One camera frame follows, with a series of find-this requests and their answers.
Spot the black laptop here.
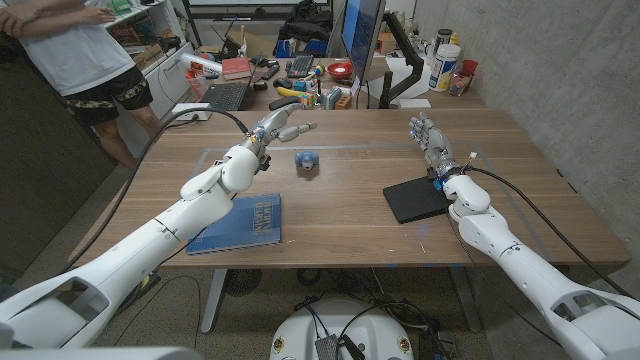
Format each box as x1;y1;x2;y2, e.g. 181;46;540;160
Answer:
198;54;266;112

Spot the red book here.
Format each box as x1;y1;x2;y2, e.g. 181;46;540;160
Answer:
221;56;253;82

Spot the white rolled tube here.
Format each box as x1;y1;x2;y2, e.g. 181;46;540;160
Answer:
179;52;223;77

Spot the white wipes canister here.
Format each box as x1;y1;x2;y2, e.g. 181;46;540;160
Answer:
428;43;462;93

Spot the black backpack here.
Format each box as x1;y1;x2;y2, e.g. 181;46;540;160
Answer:
277;0;335;44

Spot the black oblong case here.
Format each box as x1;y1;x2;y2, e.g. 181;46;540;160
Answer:
268;96;300;112

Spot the white robot torso base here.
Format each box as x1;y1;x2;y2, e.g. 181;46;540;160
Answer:
269;298;415;360

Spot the blue storage bin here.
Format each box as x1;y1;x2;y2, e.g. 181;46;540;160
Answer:
273;38;329;59

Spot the blue hardcover book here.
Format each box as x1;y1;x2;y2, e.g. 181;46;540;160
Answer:
185;193;283;256

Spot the person in white shirt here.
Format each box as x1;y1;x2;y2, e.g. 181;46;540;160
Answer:
0;0;165;171

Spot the computer monitor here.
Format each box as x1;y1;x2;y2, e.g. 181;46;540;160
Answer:
340;0;387;84

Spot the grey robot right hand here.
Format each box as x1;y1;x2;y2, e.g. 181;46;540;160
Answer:
408;112;461;180

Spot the white power strip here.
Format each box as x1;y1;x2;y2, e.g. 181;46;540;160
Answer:
171;102;214;122

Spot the blue toy camera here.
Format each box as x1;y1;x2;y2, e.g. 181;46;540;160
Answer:
293;149;320;171

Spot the grey table leg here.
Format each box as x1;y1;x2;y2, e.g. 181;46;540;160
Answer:
447;266;484;334
199;268;229;335

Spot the white shelf cabinet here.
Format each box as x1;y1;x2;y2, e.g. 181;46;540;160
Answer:
102;0;196;121

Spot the red bowl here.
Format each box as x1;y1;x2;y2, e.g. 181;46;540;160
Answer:
326;60;355;81

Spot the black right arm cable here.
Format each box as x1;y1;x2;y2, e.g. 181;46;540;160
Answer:
463;151;635;300

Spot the black folder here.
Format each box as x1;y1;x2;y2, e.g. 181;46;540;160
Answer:
382;174;451;225

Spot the black keyboard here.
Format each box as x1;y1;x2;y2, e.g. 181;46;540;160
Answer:
284;54;315;79

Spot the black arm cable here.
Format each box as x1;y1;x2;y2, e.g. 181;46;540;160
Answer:
62;105;251;274
463;151;635;300

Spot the black round floor fan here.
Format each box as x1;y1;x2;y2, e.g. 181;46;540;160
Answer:
223;268;264;298

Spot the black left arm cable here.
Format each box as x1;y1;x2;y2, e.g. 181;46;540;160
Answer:
62;105;251;274

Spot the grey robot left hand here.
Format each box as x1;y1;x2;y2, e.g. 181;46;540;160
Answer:
243;102;318;154

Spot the teal sponge holder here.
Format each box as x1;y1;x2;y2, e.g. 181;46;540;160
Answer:
324;86;343;111

